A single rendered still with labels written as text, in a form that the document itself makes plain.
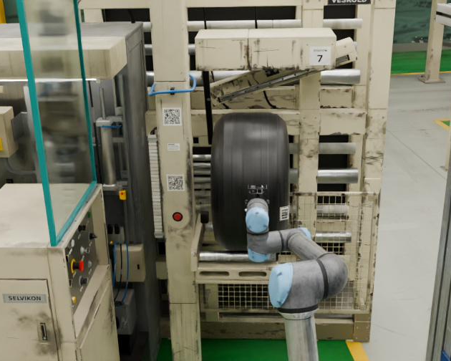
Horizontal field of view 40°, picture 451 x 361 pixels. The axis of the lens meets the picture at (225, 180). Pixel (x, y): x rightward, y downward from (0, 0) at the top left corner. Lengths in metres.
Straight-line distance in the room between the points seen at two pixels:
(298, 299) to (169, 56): 1.17
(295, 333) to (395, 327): 2.17
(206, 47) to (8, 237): 1.16
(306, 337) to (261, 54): 1.37
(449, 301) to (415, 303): 2.65
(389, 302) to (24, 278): 2.57
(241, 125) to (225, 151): 0.14
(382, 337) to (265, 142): 1.74
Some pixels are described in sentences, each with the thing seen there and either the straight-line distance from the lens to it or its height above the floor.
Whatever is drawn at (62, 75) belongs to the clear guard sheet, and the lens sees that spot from 2.22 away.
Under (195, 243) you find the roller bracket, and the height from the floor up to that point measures 0.95.
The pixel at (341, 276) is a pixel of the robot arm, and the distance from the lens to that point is 1.82.
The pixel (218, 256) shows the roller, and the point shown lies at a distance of 2.71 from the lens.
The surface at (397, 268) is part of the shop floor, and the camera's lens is 4.55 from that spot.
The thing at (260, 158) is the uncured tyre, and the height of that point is 1.38.
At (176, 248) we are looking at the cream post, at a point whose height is 0.90.
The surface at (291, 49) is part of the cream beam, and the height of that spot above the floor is 1.73.
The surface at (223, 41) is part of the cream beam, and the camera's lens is 2.75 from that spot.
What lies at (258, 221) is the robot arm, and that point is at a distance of 2.08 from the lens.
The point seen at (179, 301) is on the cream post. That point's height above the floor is 0.63.
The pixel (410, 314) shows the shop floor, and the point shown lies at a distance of 4.08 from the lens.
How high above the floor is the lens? 2.22
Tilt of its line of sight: 22 degrees down
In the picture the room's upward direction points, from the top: 1 degrees counter-clockwise
